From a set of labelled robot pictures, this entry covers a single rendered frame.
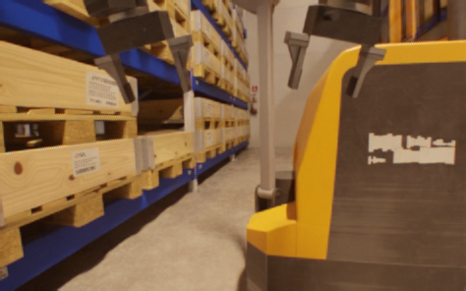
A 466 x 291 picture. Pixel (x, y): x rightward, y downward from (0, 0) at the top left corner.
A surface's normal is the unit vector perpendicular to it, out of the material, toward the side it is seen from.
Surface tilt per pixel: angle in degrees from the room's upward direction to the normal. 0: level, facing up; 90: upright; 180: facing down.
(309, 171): 90
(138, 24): 114
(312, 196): 90
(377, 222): 90
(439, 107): 90
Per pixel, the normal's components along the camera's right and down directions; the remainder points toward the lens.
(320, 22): 0.09, 0.48
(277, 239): -0.24, 0.10
